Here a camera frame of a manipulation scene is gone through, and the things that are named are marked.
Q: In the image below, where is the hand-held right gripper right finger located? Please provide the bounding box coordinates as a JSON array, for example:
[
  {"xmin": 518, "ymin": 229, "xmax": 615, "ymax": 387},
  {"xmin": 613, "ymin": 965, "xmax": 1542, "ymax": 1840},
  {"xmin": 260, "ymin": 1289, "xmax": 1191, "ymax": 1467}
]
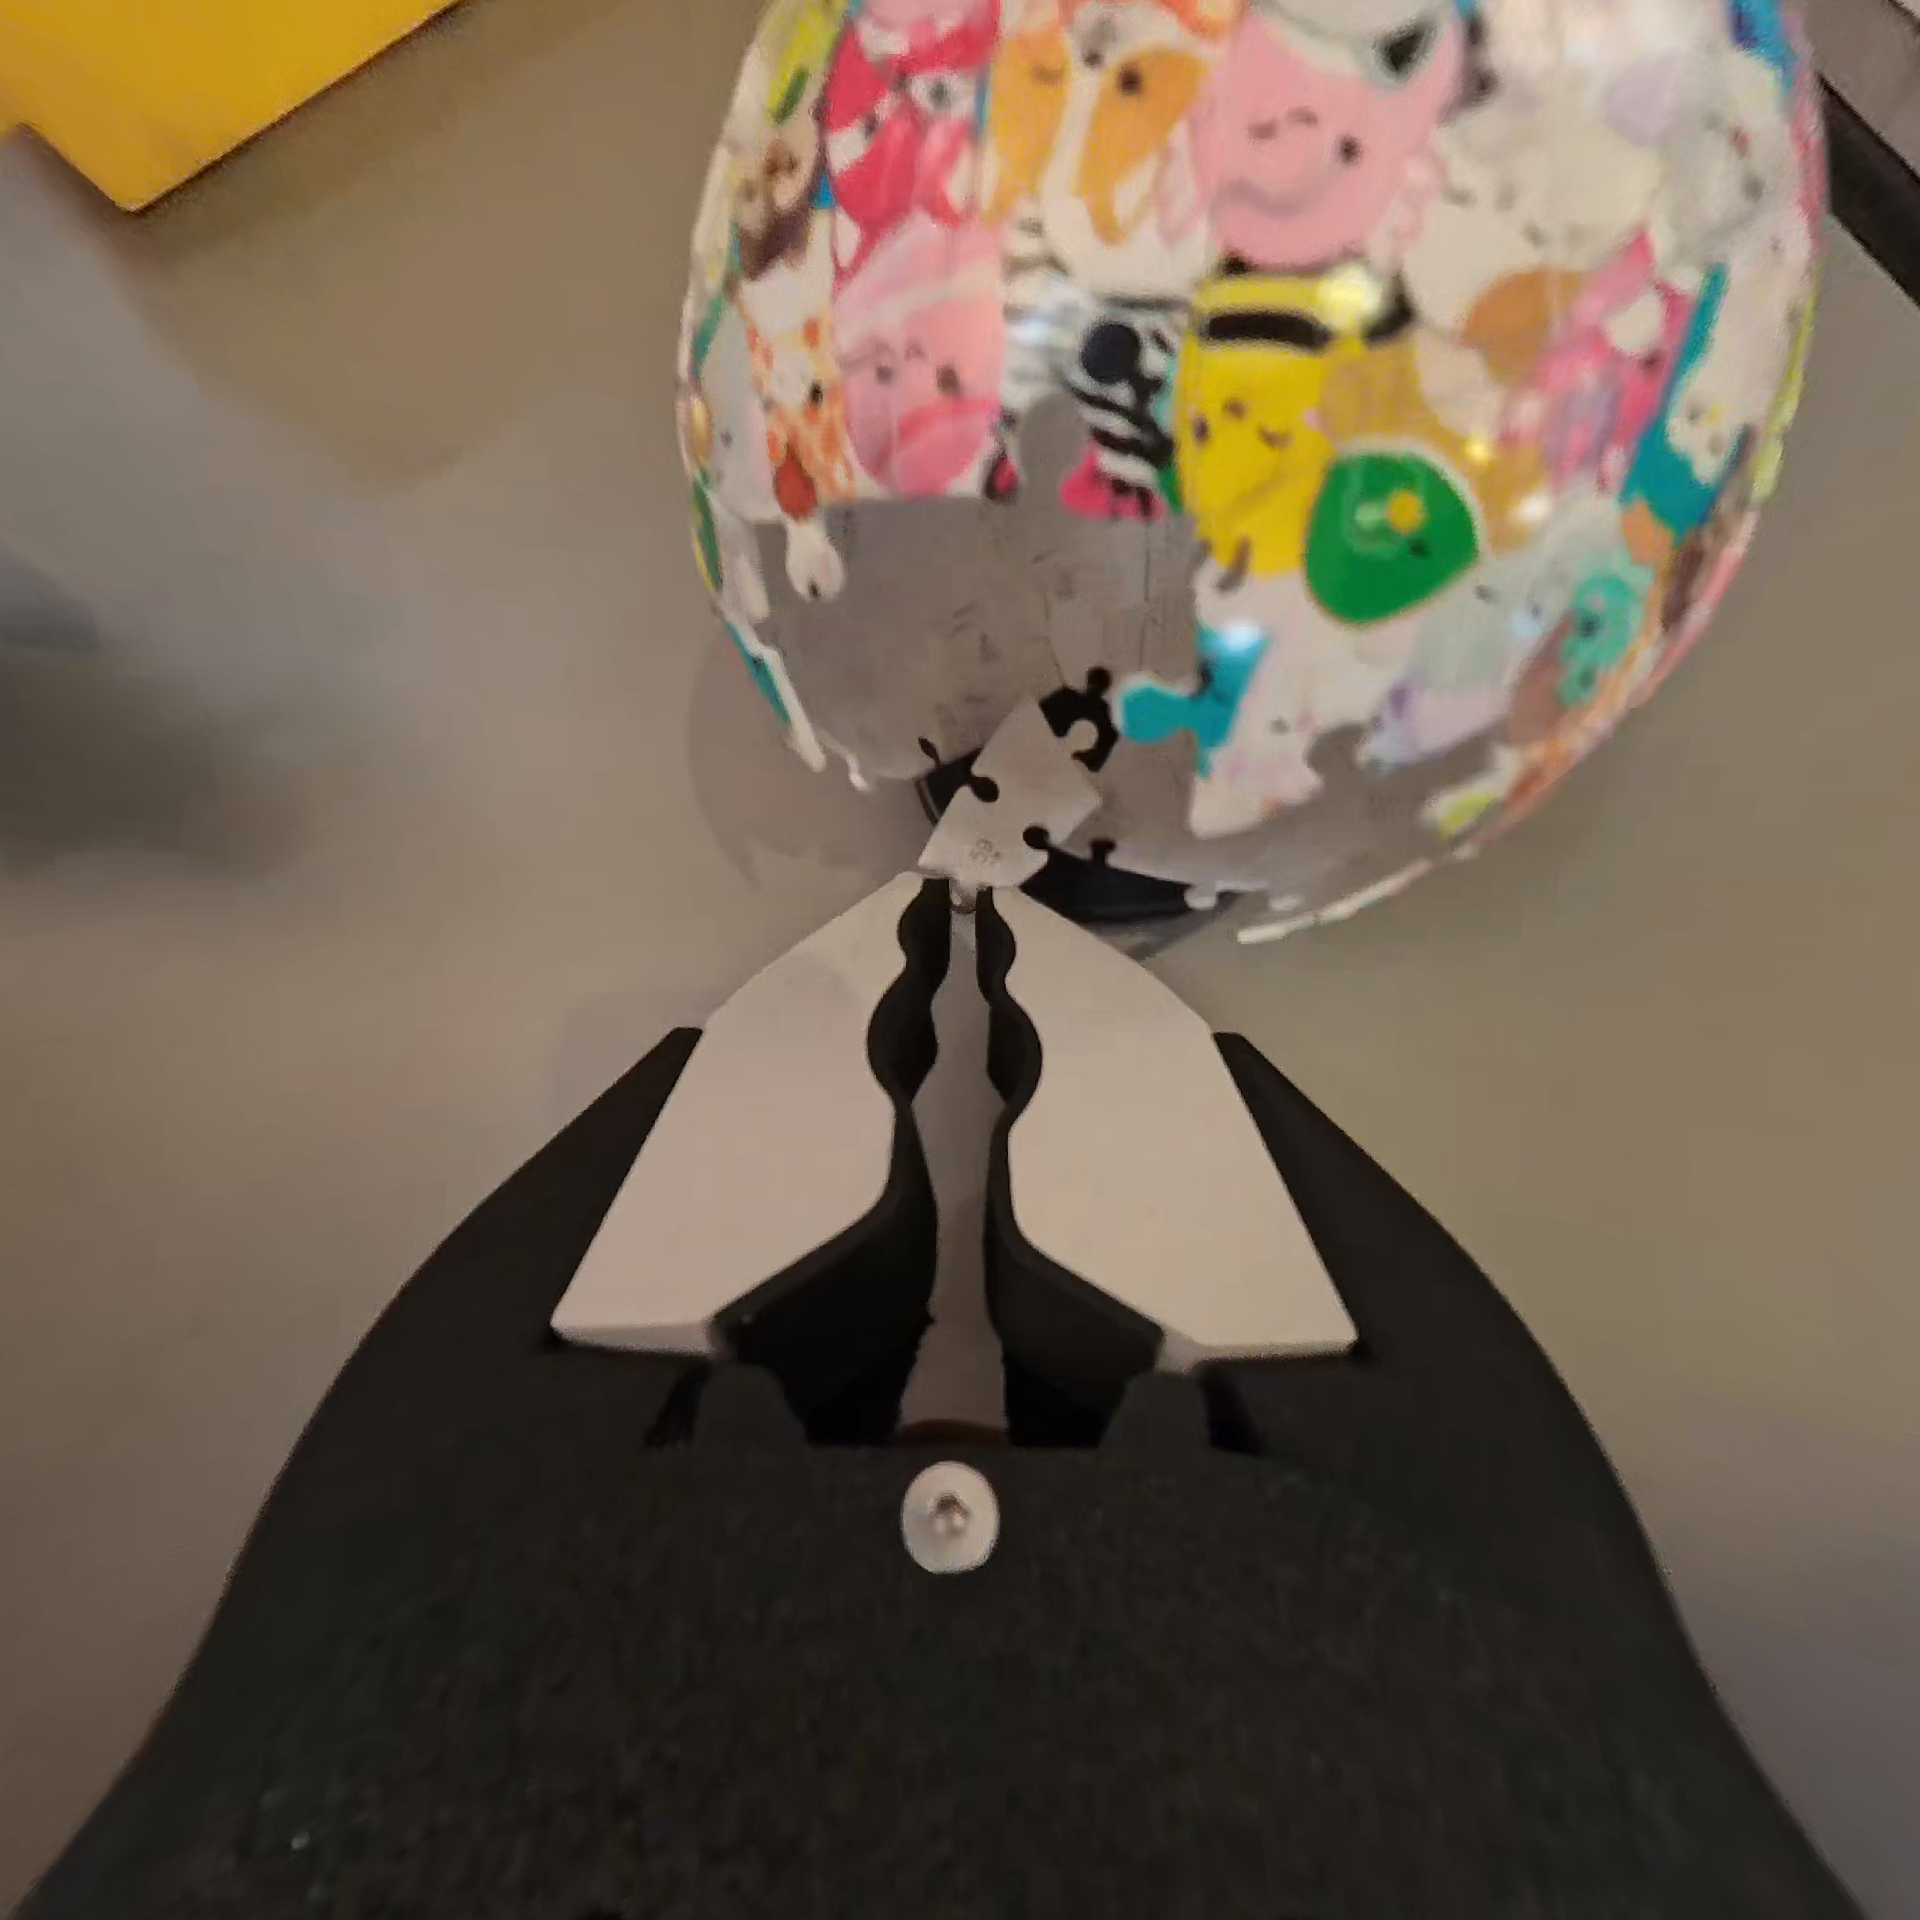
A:
[{"xmin": 975, "ymin": 885, "xmax": 1361, "ymax": 1451}]

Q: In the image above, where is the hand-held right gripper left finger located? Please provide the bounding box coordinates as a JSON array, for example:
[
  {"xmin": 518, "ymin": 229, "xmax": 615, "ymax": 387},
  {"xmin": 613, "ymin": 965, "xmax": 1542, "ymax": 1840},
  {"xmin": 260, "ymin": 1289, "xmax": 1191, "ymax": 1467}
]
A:
[{"xmin": 550, "ymin": 872, "xmax": 942, "ymax": 1443}]

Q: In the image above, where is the white puzzle piece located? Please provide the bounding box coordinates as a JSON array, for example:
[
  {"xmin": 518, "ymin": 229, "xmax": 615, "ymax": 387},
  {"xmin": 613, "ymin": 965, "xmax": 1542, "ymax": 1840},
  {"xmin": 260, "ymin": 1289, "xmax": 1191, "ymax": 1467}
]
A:
[{"xmin": 918, "ymin": 697, "xmax": 1121, "ymax": 889}]

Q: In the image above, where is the colourful puzzle ball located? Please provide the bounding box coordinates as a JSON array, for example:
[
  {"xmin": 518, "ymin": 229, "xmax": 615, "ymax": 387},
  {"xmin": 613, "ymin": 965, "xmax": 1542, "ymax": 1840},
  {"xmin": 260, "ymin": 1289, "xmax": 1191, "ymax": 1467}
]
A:
[{"xmin": 674, "ymin": 0, "xmax": 1828, "ymax": 951}]

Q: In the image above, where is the yellow plastic bin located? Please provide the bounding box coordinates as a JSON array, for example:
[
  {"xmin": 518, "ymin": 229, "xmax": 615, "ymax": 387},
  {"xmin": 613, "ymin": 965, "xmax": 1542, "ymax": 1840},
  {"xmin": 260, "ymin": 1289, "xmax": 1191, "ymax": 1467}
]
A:
[{"xmin": 0, "ymin": 0, "xmax": 459, "ymax": 213}]

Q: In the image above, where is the black ball stand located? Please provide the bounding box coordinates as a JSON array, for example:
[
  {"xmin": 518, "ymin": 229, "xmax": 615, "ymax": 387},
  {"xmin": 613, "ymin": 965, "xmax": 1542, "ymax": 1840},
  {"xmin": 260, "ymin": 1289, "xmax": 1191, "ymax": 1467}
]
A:
[{"xmin": 1036, "ymin": 838, "xmax": 1226, "ymax": 927}]

